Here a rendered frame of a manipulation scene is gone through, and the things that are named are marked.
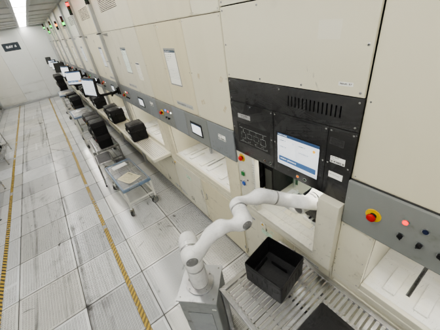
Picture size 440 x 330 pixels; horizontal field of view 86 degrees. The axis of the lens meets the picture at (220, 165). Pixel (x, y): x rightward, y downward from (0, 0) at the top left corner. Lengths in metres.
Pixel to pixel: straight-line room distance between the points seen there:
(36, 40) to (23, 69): 1.44
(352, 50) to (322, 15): 0.19
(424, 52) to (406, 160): 0.38
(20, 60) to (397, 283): 14.44
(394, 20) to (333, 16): 0.21
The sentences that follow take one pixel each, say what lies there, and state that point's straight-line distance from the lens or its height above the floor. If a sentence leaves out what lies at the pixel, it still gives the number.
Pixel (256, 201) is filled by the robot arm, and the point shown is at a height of 1.38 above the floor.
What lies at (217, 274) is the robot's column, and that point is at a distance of 1.86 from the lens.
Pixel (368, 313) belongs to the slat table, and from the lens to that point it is 1.81.
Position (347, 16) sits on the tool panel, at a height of 2.24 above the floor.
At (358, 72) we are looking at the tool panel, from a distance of 1.11.
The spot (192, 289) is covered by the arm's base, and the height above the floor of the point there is 0.77.
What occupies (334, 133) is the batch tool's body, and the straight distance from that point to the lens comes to 1.23.
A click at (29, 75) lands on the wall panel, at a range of 14.50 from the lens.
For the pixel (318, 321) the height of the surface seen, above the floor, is 0.86.
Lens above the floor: 2.31
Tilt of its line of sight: 32 degrees down
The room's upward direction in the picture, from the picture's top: 10 degrees counter-clockwise
